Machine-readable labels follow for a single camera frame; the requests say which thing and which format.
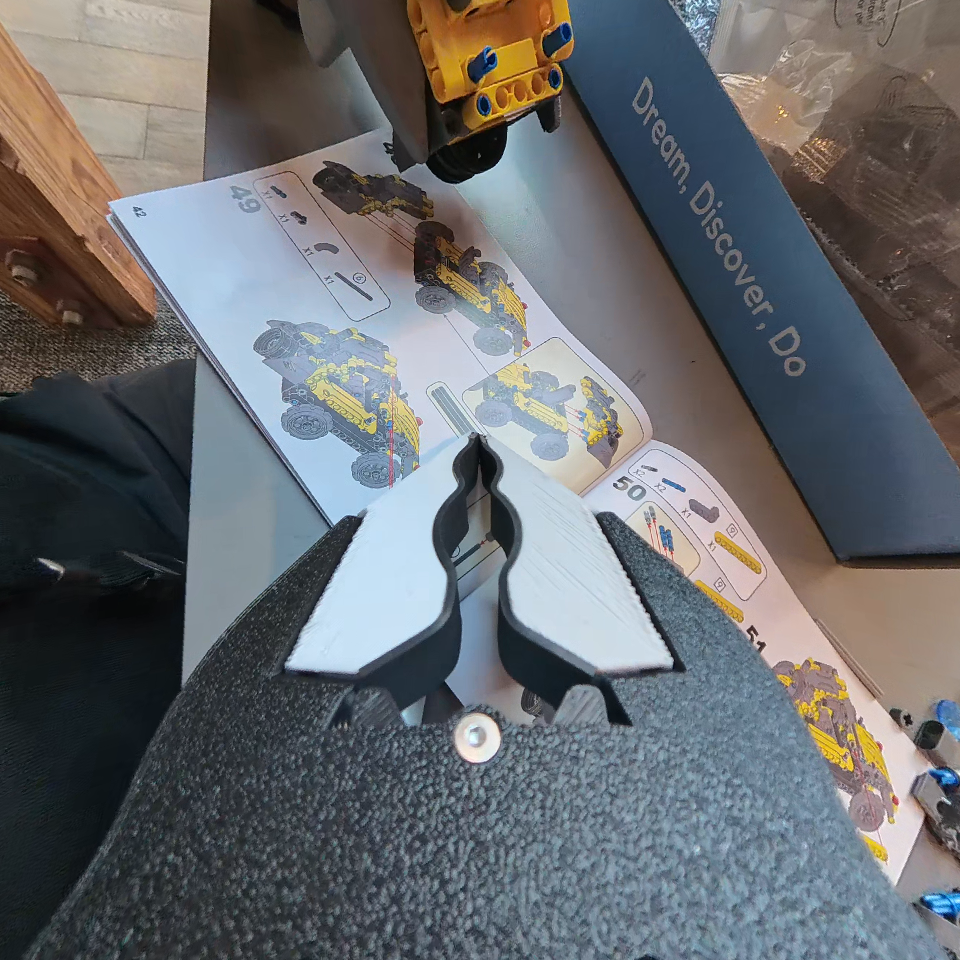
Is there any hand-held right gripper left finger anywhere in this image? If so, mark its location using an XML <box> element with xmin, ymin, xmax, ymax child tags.
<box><xmin>285</xmin><ymin>433</ymin><xmax>483</xmax><ymax>712</ymax></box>

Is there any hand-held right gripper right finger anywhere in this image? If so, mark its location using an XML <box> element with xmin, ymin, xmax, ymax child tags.
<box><xmin>480</xmin><ymin>436</ymin><xmax>685</xmax><ymax>727</ymax></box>

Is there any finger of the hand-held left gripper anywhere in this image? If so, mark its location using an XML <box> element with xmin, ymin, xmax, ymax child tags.
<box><xmin>296</xmin><ymin>0</ymin><xmax>453</xmax><ymax>177</ymax></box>

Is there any yellow toy brick vehicle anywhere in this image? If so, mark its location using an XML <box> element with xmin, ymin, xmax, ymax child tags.
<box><xmin>405</xmin><ymin>0</ymin><xmax>577</xmax><ymax>186</ymax></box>

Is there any grey desk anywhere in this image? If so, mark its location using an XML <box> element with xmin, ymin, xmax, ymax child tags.
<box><xmin>182</xmin><ymin>0</ymin><xmax>960</xmax><ymax>960</ymax></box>

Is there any toy vehicle instruction booklet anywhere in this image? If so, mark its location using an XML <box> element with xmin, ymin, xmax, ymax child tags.
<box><xmin>108</xmin><ymin>129</ymin><xmax>927</xmax><ymax>886</ymax></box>

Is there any person's dark clothing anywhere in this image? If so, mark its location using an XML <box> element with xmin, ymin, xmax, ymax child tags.
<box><xmin>0</xmin><ymin>358</ymin><xmax>198</xmax><ymax>960</ymax></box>

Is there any wooden furniture leg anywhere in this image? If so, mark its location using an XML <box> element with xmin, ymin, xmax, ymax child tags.
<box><xmin>0</xmin><ymin>22</ymin><xmax>160</xmax><ymax>331</ymax></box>

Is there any blue cardboard box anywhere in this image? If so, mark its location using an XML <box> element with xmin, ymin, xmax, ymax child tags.
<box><xmin>562</xmin><ymin>0</ymin><xmax>960</xmax><ymax>565</ymax></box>

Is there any grey and blue brick piece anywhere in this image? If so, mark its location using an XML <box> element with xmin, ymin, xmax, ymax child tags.
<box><xmin>909</xmin><ymin>765</ymin><xmax>960</xmax><ymax>858</ymax></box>

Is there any clear plastic bag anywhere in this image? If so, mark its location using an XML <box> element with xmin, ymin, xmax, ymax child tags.
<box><xmin>667</xmin><ymin>0</ymin><xmax>960</xmax><ymax>421</ymax></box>

